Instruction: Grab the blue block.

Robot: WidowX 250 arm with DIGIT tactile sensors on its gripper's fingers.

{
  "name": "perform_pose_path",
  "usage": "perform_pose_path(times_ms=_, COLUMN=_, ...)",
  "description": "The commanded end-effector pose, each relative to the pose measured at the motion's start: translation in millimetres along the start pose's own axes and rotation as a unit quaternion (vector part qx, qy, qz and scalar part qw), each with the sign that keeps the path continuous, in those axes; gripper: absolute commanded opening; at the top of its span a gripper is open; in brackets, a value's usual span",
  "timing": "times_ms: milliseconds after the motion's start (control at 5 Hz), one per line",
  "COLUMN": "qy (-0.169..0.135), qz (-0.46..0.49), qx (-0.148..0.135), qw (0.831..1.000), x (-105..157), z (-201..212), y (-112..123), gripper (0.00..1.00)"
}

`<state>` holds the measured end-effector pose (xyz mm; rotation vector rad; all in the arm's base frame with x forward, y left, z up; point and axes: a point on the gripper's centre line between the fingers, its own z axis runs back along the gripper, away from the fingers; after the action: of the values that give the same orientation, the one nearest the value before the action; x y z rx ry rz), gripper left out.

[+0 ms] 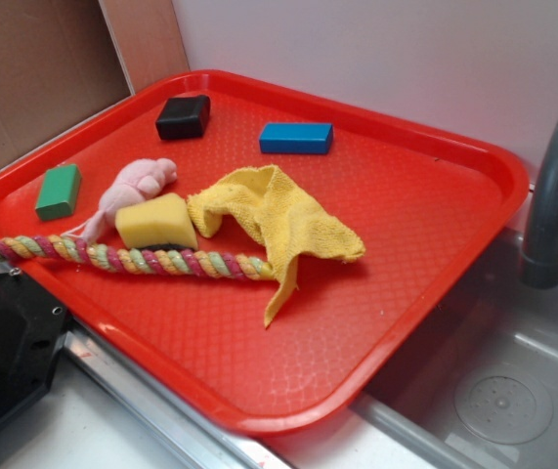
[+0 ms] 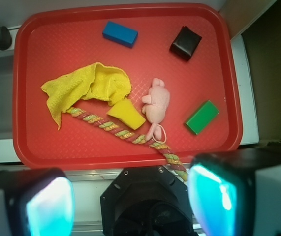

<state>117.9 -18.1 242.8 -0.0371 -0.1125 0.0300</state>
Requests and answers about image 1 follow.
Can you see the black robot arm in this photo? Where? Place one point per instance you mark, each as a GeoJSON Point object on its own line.
{"type": "Point", "coordinates": [33, 323]}

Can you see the green rectangular block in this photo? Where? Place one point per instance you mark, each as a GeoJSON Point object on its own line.
{"type": "Point", "coordinates": [58, 194]}

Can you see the black rectangular block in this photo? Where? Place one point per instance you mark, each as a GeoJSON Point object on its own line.
{"type": "Point", "coordinates": [183, 118]}

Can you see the grey toy sink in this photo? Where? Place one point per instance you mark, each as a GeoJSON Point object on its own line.
{"type": "Point", "coordinates": [475, 385]}

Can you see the blue rectangular block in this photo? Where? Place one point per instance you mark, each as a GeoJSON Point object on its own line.
{"type": "Point", "coordinates": [297, 138]}

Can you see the yellow sponge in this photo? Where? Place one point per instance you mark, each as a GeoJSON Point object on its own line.
{"type": "Point", "coordinates": [163, 220]}

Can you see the yellow cloth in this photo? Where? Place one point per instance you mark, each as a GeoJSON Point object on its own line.
{"type": "Point", "coordinates": [277, 214]}

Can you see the pink plush toy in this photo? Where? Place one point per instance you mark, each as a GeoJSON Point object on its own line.
{"type": "Point", "coordinates": [139, 181]}

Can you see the grey toy faucet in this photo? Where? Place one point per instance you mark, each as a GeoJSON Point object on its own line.
{"type": "Point", "coordinates": [552, 195]}

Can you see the red plastic tray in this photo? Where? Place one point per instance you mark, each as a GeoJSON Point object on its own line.
{"type": "Point", "coordinates": [426, 204]}

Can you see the brown cardboard panel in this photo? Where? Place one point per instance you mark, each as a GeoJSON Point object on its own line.
{"type": "Point", "coordinates": [62, 62]}

